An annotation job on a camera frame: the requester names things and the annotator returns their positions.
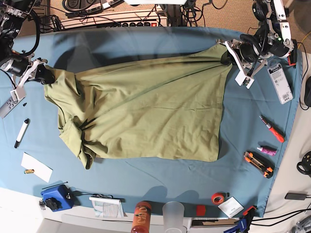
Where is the orange drink bottle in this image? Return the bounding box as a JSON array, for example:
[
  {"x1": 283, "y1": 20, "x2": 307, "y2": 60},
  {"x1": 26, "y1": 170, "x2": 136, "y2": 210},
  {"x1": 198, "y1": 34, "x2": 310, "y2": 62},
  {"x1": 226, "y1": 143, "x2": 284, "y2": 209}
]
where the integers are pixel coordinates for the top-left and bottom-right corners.
[{"x1": 131, "y1": 201, "x2": 152, "y2": 233}]

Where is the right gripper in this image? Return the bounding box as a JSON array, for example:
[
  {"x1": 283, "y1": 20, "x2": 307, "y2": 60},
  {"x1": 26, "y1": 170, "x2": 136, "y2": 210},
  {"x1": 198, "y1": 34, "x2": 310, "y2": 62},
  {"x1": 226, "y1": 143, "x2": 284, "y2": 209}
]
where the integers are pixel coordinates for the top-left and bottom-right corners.
[{"x1": 0, "y1": 57, "x2": 54, "y2": 89}]

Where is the small red block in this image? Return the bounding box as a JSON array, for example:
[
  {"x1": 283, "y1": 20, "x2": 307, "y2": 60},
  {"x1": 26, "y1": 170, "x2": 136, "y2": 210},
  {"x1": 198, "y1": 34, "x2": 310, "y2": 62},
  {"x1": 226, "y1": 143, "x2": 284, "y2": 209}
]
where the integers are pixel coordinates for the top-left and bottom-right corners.
[{"x1": 196, "y1": 205, "x2": 206, "y2": 216}]

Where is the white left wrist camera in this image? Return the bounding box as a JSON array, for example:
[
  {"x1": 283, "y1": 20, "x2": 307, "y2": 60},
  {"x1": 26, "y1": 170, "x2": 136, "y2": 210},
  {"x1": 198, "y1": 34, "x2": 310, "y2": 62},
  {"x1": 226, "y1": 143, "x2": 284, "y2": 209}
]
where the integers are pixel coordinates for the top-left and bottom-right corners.
[{"x1": 235, "y1": 71, "x2": 255, "y2": 89}]

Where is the blue orange bar clamp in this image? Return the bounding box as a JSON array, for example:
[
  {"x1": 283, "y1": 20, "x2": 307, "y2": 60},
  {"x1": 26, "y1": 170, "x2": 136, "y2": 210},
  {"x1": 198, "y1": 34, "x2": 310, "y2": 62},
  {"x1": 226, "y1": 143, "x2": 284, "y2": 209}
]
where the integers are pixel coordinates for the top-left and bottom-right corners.
[{"x1": 224, "y1": 205, "x2": 257, "y2": 233}]

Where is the white power strip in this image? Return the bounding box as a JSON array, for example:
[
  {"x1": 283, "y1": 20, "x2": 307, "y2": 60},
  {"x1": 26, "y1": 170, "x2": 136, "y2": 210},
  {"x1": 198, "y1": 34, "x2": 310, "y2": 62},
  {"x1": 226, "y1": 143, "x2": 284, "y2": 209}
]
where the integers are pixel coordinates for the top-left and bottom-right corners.
[{"x1": 61, "y1": 10, "x2": 168, "y2": 30}]

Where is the small yellow battery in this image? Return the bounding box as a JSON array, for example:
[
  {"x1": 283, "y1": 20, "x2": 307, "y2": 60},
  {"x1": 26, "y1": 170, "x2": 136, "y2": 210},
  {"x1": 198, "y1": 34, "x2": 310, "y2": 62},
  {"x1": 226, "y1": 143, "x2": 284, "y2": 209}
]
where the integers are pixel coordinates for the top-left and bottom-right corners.
[{"x1": 24, "y1": 169, "x2": 35, "y2": 174}]

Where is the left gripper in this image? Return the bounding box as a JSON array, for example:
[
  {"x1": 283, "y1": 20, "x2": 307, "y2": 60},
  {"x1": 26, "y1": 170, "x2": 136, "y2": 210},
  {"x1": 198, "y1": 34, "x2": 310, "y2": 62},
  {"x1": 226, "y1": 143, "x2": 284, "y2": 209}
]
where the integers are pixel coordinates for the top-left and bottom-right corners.
[{"x1": 217, "y1": 38, "x2": 269, "y2": 77}]

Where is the black power adapter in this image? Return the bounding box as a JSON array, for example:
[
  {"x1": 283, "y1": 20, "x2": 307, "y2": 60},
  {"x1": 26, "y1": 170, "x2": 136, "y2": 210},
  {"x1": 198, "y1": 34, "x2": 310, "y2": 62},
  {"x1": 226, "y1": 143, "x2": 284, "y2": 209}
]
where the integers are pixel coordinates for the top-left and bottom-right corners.
[{"x1": 284, "y1": 192, "x2": 308, "y2": 200}]

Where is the purple glue tube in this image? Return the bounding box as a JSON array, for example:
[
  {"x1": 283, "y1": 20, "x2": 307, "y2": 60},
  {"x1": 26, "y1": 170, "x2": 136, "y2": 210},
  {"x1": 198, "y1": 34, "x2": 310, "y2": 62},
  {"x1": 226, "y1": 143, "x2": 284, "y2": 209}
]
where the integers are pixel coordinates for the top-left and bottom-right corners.
[{"x1": 257, "y1": 147, "x2": 277, "y2": 156}]

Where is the orange tape roll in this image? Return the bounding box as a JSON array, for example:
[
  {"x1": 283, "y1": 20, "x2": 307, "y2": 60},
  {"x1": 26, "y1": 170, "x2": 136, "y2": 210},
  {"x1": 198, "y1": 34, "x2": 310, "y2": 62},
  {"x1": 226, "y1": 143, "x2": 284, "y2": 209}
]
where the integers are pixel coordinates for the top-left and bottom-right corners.
[{"x1": 211, "y1": 193, "x2": 226, "y2": 205}]

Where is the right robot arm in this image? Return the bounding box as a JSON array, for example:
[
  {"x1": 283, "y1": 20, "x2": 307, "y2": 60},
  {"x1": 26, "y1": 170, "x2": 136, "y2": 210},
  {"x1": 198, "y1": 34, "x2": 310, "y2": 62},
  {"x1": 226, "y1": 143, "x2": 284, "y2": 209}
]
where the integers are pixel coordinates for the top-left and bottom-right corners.
[{"x1": 0, "y1": 5, "x2": 233, "y2": 91}]

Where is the olive green t-shirt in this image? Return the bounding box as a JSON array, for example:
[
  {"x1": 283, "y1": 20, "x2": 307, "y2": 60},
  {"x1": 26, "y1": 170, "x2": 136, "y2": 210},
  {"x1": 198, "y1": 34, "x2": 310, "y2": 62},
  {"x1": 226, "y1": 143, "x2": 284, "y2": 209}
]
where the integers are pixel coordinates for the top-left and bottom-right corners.
[{"x1": 44, "y1": 44, "x2": 231, "y2": 169}]

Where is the grey remote control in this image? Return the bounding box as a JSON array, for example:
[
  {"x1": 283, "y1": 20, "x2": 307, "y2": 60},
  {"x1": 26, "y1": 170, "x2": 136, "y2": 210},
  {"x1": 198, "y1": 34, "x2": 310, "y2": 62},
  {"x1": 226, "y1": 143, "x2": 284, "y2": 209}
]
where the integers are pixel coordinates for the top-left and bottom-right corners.
[{"x1": 0, "y1": 97, "x2": 21, "y2": 119}]

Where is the black cable tie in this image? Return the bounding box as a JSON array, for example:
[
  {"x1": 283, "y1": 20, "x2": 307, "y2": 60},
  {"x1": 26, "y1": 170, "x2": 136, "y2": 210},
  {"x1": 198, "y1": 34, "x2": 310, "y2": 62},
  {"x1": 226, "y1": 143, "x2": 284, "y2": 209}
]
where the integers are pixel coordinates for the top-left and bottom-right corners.
[{"x1": 42, "y1": 182, "x2": 68, "y2": 190}]

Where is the white paper sheet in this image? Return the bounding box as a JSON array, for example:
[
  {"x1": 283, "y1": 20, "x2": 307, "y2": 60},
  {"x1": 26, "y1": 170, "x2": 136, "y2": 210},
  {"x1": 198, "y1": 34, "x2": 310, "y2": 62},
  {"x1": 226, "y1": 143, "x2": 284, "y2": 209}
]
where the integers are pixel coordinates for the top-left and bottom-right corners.
[{"x1": 21, "y1": 152, "x2": 53, "y2": 183}]

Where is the blue table cloth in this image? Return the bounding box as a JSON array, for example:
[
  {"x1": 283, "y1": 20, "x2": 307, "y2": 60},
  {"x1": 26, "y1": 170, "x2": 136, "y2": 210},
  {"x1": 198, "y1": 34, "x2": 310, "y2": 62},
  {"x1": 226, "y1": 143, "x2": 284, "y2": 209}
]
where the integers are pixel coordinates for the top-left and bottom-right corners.
[{"x1": 0, "y1": 27, "x2": 305, "y2": 216}]

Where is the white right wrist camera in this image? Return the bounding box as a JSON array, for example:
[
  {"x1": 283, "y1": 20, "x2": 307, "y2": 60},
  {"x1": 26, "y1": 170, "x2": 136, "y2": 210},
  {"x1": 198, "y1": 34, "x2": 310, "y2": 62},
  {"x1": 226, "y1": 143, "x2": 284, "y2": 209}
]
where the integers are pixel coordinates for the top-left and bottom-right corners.
[{"x1": 10, "y1": 88, "x2": 26, "y2": 101}]

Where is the white square card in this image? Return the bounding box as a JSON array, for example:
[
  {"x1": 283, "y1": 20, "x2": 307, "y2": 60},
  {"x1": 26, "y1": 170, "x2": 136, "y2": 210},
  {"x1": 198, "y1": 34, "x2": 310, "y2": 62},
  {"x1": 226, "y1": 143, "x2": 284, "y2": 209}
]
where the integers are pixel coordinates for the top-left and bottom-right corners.
[{"x1": 218, "y1": 197, "x2": 244, "y2": 218}]

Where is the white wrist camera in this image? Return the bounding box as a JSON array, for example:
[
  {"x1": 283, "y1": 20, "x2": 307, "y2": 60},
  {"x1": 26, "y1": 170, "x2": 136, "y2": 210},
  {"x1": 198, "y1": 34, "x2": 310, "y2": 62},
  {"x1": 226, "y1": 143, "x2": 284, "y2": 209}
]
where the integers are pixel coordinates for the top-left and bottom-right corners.
[
  {"x1": 10, "y1": 88, "x2": 26, "y2": 101},
  {"x1": 235, "y1": 71, "x2": 255, "y2": 89}
]

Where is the blue box with knob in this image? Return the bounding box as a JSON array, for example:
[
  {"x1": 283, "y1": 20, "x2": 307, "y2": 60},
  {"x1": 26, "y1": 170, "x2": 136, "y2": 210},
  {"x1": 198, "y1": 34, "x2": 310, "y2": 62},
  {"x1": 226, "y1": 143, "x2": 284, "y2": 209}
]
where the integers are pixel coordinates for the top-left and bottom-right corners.
[{"x1": 41, "y1": 184, "x2": 74, "y2": 212}]

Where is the white black marker pen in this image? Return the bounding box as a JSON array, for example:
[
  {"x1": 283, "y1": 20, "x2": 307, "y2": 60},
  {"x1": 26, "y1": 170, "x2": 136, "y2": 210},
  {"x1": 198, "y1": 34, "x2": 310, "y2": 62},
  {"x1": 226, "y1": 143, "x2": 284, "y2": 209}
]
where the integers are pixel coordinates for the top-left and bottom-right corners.
[{"x1": 14, "y1": 118, "x2": 30, "y2": 149}]

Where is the orange black utility knife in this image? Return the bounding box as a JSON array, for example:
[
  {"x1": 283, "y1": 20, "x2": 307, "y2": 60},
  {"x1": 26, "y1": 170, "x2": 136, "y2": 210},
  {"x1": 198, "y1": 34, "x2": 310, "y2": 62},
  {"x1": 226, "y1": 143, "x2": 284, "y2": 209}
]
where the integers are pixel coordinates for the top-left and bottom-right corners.
[{"x1": 243, "y1": 151, "x2": 274, "y2": 179}]

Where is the white paper booklet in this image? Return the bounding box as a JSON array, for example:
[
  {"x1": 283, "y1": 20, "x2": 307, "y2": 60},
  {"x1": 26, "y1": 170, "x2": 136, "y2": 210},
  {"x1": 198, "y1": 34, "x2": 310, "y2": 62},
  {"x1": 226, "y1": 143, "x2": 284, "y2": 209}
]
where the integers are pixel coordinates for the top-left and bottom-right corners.
[{"x1": 89, "y1": 197, "x2": 124, "y2": 218}]

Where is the translucent plastic cup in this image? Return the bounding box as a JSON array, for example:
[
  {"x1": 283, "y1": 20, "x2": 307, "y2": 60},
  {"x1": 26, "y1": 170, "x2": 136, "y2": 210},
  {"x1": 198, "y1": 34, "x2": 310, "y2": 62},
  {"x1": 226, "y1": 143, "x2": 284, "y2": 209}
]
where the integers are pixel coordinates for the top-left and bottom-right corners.
[{"x1": 162, "y1": 201, "x2": 185, "y2": 233}]

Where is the clear plastic bit case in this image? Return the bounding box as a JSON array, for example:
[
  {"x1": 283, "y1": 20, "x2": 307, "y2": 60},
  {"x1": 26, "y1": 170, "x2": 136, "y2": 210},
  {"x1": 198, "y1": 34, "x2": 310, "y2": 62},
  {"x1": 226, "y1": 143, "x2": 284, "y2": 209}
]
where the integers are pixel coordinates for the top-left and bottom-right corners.
[{"x1": 267, "y1": 59, "x2": 293, "y2": 104}]

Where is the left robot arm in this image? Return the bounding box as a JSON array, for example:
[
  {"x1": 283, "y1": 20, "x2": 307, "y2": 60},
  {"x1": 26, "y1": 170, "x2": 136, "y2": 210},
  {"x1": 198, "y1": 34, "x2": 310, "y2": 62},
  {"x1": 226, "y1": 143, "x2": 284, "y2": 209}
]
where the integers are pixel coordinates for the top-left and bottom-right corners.
[{"x1": 221, "y1": 0, "x2": 295, "y2": 76}]

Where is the orange black clamp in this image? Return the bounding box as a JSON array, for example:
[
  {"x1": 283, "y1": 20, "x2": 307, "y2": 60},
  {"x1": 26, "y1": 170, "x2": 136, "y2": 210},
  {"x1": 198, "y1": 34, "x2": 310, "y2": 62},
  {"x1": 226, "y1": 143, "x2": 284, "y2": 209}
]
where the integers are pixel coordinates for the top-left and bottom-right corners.
[{"x1": 288, "y1": 39, "x2": 297, "y2": 68}]

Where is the red handled screwdriver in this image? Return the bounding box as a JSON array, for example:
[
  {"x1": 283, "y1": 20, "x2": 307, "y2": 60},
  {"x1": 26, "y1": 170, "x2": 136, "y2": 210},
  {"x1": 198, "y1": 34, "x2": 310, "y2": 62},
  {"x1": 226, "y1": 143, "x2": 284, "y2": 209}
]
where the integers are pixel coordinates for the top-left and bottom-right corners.
[{"x1": 259, "y1": 115, "x2": 285, "y2": 143}]

